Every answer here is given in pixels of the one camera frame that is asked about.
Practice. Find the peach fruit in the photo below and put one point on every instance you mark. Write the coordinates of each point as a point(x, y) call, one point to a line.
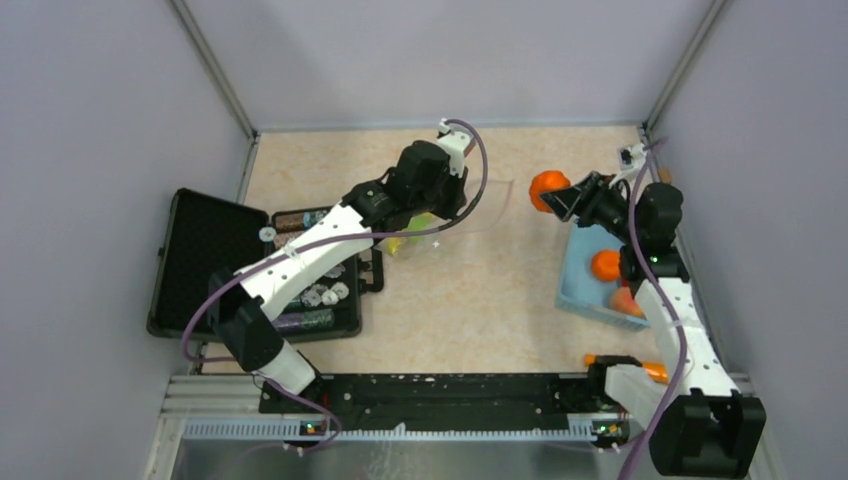
point(622, 300)

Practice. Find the green apple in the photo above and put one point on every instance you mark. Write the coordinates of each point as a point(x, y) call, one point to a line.
point(420, 223)

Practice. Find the orange fruit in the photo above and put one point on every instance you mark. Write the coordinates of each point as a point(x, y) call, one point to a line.
point(605, 266)
point(533, 192)

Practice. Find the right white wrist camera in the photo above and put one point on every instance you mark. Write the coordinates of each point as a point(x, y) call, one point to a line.
point(631, 160)

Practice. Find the yellow banana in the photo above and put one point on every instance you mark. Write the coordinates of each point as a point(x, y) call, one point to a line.
point(394, 245)

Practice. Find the blue plastic basket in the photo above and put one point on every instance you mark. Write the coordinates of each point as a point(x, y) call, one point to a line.
point(579, 291)

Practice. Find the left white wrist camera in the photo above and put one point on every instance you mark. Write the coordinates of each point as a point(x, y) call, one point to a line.
point(457, 144)

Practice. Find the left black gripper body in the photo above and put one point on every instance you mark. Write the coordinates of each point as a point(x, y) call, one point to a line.
point(444, 198)

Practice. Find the orange carrot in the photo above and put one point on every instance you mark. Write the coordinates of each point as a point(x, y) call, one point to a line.
point(597, 366)

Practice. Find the small brown object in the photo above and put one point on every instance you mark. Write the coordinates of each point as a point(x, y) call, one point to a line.
point(664, 175)

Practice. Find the black open tool case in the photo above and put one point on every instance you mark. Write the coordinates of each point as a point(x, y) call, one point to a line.
point(206, 234)

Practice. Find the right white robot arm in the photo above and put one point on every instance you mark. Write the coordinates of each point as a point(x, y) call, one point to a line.
point(699, 425)

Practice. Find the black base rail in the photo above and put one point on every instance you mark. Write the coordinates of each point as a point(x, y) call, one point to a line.
point(460, 403)

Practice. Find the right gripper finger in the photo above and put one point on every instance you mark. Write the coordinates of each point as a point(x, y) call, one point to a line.
point(550, 183)
point(577, 209)

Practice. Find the clear zip top bag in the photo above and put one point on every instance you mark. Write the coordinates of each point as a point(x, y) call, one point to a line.
point(486, 205)

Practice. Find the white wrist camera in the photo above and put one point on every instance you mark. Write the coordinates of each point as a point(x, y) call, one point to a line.
point(631, 160)
point(457, 144)

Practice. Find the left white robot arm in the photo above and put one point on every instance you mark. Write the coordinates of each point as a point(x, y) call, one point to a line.
point(242, 308)

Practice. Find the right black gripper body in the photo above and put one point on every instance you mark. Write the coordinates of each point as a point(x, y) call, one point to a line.
point(612, 212)

